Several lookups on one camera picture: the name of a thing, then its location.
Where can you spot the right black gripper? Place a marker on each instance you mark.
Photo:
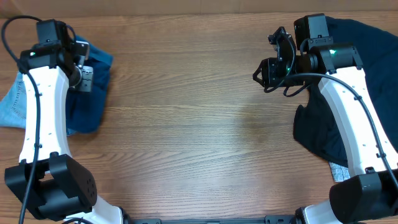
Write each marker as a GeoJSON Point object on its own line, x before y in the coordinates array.
{"type": "Point", "coordinates": [275, 70]}

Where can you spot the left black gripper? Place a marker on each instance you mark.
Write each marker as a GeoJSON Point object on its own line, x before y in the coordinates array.
{"type": "Point", "coordinates": [76, 76]}

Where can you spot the blue polo shirt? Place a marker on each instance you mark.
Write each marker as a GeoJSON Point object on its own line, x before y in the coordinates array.
{"type": "Point", "coordinates": [84, 111]}

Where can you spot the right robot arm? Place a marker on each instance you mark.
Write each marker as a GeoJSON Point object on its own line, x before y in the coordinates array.
{"type": "Point", "coordinates": [310, 55]}

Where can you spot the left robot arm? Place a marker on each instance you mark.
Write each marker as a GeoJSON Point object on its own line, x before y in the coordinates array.
{"type": "Point", "coordinates": [49, 183]}

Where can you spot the folded light blue jeans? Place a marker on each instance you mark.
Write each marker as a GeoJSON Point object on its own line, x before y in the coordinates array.
{"type": "Point", "coordinates": [13, 105]}

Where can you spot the dark navy shirt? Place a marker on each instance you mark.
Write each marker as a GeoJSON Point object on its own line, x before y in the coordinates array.
{"type": "Point", "coordinates": [351, 115]}

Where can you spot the light grey denim garment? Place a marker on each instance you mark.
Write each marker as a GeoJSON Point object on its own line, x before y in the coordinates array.
{"type": "Point", "coordinates": [339, 173]}

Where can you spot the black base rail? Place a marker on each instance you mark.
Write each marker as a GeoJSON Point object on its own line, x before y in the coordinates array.
{"type": "Point", "coordinates": [211, 221]}

